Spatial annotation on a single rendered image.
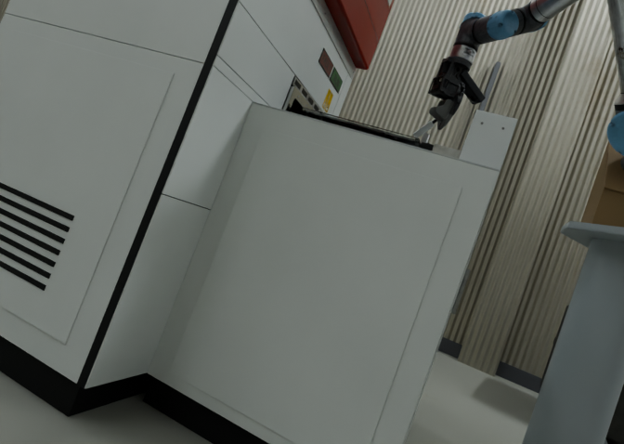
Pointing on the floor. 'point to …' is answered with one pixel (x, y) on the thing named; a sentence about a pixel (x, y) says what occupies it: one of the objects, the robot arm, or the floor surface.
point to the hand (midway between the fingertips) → (442, 126)
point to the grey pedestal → (586, 347)
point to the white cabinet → (318, 287)
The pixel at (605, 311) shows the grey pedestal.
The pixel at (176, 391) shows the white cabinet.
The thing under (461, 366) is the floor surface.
